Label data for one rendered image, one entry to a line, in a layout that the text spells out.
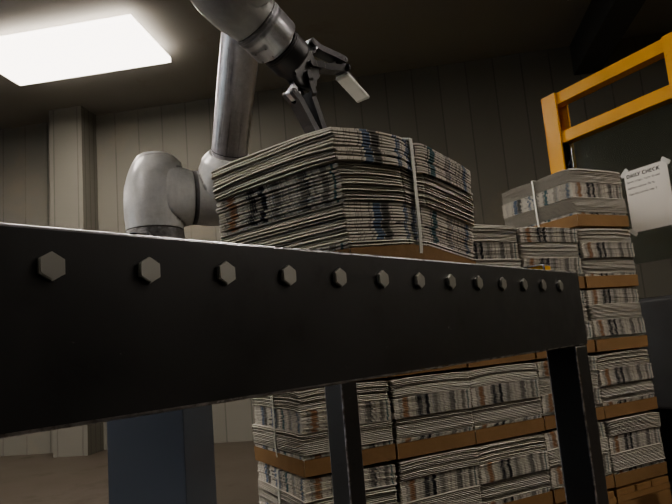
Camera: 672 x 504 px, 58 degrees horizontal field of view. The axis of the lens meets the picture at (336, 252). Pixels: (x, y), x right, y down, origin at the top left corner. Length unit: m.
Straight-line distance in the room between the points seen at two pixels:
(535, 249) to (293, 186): 1.41
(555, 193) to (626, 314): 0.52
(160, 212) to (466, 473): 1.17
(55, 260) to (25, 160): 5.82
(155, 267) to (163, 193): 1.24
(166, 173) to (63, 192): 3.97
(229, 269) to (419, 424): 1.44
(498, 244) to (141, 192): 1.15
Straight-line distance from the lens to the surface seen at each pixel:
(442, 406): 1.89
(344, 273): 0.56
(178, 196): 1.67
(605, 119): 3.07
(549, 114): 3.27
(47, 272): 0.39
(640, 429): 2.53
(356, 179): 0.89
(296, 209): 0.92
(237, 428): 5.11
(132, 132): 5.74
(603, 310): 2.42
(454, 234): 1.10
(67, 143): 5.73
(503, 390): 2.04
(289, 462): 1.76
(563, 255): 2.31
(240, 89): 1.62
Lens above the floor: 0.72
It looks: 9 degrees up
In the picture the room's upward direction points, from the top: 5 degrees counter-clockwise
